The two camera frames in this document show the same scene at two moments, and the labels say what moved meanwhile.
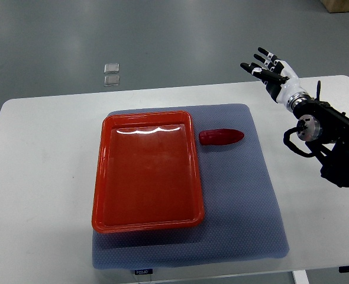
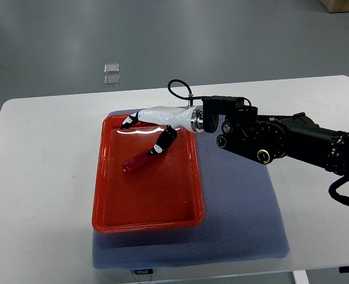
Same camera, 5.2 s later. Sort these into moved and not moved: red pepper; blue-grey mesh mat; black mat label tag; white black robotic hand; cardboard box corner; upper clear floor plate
Moved: red pepper; white black robotic hand
Not moved: blue-grey mesh mat; cardboard box corner; black mat label tag; upper clear floor plate
